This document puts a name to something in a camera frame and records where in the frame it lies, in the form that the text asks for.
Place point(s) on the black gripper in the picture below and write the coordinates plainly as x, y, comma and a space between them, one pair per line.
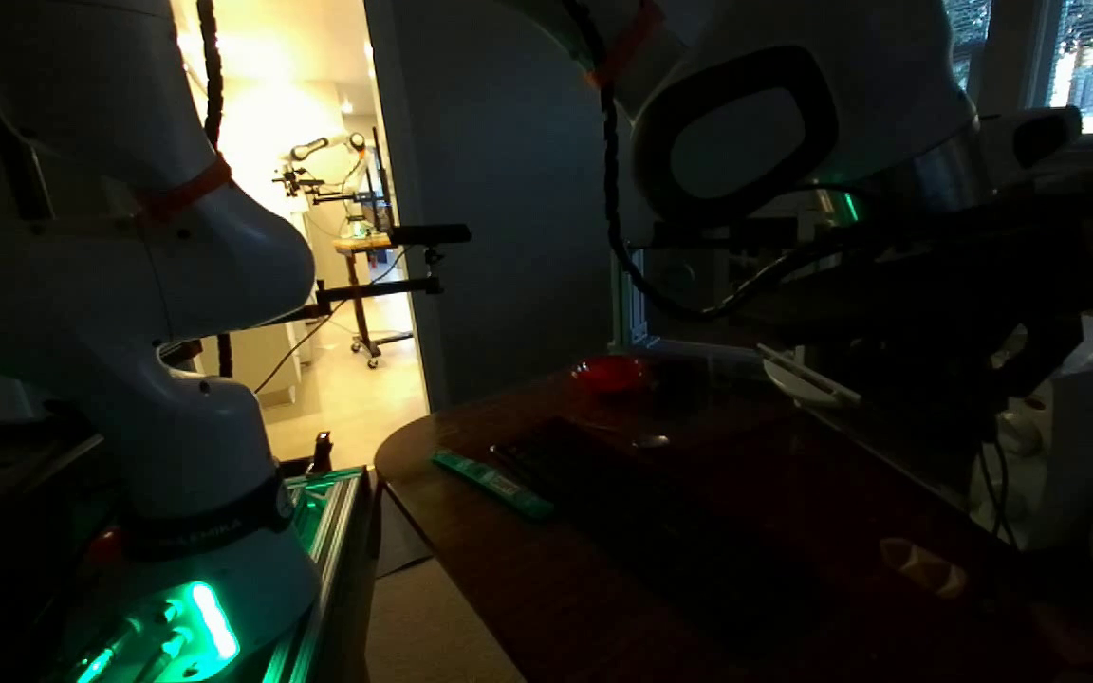
949, 280

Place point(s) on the white oval object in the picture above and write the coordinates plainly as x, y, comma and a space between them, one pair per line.
808, 377

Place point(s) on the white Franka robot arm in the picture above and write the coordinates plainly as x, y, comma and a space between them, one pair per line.
132, 315

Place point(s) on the aluminium robot base platform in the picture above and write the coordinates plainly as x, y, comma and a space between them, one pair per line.
319, 506

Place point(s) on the small beige object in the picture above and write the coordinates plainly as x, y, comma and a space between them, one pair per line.
927, 567

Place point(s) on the red plastic bowl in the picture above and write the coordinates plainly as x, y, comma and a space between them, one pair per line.
610, 377

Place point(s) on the green flat ruler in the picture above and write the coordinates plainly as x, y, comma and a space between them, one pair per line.
495, 486

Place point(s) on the black tripod stand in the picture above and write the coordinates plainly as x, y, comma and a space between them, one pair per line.
428, 233

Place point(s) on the background metal cart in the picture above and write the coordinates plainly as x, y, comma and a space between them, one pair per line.
361, 247

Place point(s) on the black clamp block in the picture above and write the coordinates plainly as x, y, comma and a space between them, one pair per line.
325, 458

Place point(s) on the background lab equipment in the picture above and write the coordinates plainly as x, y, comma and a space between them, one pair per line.
319, 156

